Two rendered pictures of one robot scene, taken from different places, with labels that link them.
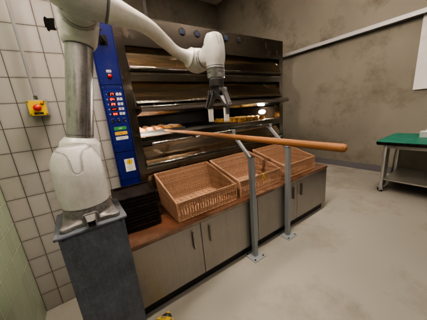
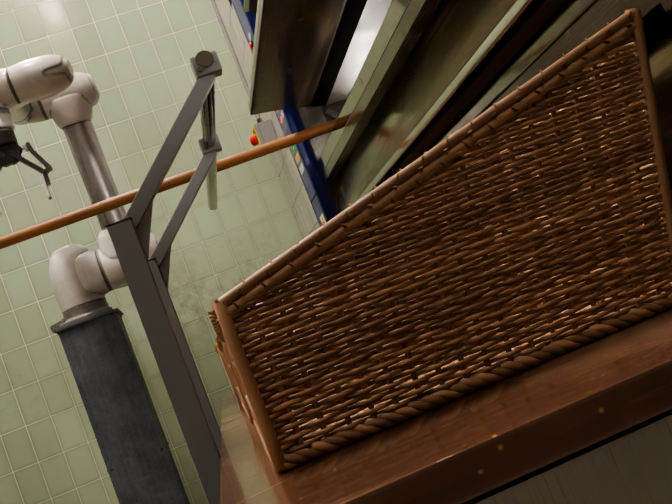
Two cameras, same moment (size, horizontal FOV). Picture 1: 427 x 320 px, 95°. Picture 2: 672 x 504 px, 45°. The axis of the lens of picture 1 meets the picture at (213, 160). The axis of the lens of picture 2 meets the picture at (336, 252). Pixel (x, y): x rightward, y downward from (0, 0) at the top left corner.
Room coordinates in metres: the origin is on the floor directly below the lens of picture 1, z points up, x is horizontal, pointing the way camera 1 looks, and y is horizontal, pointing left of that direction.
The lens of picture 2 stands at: (2.57, -1.77, 0.68)
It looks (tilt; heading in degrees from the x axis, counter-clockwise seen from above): 5 degrees up; 112
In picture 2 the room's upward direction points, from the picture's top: 21 degrees counter-clockwise
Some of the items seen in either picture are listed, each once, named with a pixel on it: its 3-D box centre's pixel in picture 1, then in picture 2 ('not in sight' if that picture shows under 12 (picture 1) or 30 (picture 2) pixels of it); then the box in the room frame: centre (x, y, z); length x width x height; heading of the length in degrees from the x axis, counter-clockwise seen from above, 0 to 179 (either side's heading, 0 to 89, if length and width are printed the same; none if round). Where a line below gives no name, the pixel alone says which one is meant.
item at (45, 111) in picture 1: (38, 108); (265, 136); (1.31, 1.08, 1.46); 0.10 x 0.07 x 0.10; 123
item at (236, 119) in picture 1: (238, 119); not in sight; (2.84, -0.41, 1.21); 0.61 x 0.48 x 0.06; 33
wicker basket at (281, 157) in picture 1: (283, 158); (405, 261); (2.27, -0.84, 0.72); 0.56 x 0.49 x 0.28; 122
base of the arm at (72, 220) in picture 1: (89, 210); (81, 315); (0.67, 0.48, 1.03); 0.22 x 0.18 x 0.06; 34
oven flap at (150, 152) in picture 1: (226, 140); (399, 121); (2.16, -0.16, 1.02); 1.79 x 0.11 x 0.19; 123
